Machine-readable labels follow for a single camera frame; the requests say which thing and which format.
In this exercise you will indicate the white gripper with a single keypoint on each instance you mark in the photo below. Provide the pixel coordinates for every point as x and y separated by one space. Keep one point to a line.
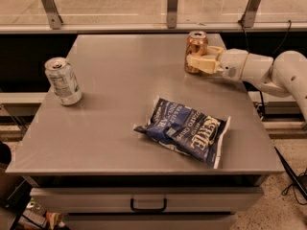
232 63

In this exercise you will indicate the orange soda can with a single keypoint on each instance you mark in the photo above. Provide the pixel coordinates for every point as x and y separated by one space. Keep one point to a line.
196 45

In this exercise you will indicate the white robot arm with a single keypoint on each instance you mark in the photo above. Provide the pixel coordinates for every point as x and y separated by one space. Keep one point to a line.
281 77

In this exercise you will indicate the white green soda can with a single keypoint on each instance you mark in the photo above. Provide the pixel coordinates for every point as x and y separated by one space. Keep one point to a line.
61 76

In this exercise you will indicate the blue chip bag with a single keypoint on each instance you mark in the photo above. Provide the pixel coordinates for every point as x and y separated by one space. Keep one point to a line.
185 130

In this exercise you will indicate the clutter under table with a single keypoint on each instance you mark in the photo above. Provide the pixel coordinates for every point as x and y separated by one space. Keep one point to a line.
33 220

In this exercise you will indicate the right metal bracket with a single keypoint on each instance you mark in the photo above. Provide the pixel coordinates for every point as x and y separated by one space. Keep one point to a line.
249 15

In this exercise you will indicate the metal bracket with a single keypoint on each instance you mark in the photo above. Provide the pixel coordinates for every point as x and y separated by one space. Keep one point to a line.
54 19
249 15
171 18

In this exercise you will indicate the middle metal bracket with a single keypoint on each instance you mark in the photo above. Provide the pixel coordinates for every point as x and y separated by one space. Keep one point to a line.
171 18

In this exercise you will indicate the left metal bracket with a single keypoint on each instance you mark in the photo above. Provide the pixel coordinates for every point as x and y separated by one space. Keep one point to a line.
54 19

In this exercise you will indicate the black drawer handle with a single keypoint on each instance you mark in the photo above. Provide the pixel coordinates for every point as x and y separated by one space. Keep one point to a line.
148 206

